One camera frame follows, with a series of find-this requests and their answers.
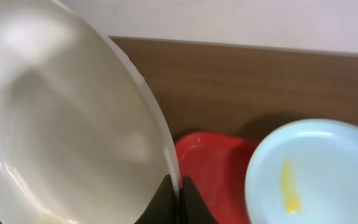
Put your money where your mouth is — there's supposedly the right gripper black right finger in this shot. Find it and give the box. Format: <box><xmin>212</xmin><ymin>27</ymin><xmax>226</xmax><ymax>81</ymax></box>
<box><xmin>180</xmin><ymin>176</ymin><xmax>218</xmax><ymax>224</ymax></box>

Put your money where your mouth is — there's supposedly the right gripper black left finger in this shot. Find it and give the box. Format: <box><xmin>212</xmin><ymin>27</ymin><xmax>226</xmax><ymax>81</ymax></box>
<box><xmin>135</xmin><ymin>175</ymin><xmax>177</xmax><ymax>224</ymax></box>

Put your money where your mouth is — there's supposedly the white plate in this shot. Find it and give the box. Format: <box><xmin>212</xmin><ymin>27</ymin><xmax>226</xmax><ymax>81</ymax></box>
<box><xmin>0</xmin><ymin>1</ymin><xmax>180</xmax><ymax>223</ymax></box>

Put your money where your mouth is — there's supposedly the red serving tray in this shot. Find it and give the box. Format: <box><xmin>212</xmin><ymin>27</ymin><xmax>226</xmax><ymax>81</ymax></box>
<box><xmin>175</xmin><ymin>131</ymin><xmax>259</xmax><ymax>224</ymax></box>

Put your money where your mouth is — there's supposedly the light blue plate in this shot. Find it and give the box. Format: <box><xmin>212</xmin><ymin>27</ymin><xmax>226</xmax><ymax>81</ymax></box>
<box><xmin>245</xmin><ymin>119</ymin><xmax>358</xmax><ymax>223</ymax></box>

